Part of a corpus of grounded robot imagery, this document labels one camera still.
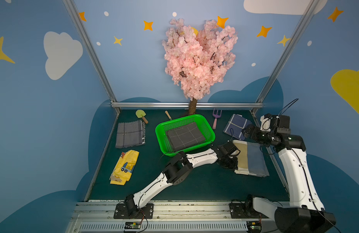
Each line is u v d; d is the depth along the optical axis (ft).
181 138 3.34
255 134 2.16
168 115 3.85
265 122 2.09
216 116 3.90
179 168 2.03
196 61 2.39
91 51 2.77
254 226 2.40
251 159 3.06
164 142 3.31
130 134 3.45
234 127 3.62
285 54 2.83
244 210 2.40
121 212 2.40
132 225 2.35
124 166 2.90
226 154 2.48
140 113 3.90
